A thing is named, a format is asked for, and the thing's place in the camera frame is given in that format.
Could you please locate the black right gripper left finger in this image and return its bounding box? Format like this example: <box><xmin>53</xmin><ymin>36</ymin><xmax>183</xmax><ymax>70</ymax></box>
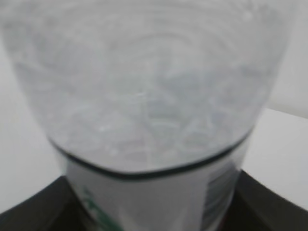
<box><xmin>0</xmin><ymin>177</ymin><xmax>95</xmax><ymax>231</ymax></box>

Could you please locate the Nongfu Spring water bottle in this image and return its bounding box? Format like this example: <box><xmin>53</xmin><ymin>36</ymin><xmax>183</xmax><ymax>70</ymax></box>
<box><xmin>0</xmin><ymin>0</ymin><xmax>297</xmax><ymax>231</ymax></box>

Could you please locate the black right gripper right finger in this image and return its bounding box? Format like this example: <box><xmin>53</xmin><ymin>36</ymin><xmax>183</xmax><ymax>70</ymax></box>
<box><xmin>219</xmin><ymin>171</ymin><xmax>308</xmax><ymax>231</ymax></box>

